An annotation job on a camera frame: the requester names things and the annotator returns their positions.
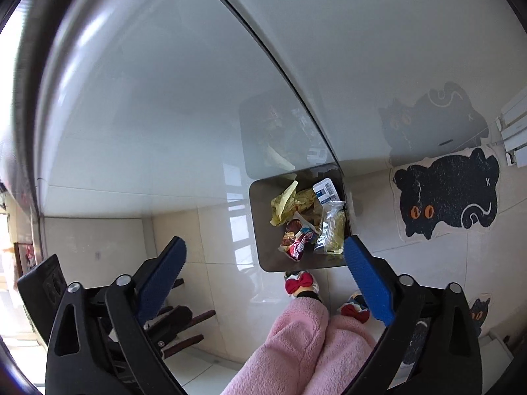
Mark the silver blue snack wrapper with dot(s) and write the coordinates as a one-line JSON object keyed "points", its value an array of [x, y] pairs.
{"points": [[325, 191]]}

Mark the pink fleece leg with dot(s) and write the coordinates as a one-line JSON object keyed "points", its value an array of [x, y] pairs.
{"points": [[307, 351]]}

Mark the clear plastic bag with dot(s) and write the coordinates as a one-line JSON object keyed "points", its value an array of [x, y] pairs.
{"points": [[332, 228]]}

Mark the red bow slipper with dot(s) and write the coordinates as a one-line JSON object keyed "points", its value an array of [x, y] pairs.
{"points": [[301, 283]]}

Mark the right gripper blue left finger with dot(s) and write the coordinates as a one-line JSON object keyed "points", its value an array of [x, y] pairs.
{"points": [[156, 278]]}

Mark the black cat floor mat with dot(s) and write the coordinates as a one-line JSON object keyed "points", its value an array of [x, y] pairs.
{"points": [[459, 191]]}

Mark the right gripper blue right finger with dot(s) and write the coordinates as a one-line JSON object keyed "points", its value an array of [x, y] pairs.
{"points": [[367, 272]]}

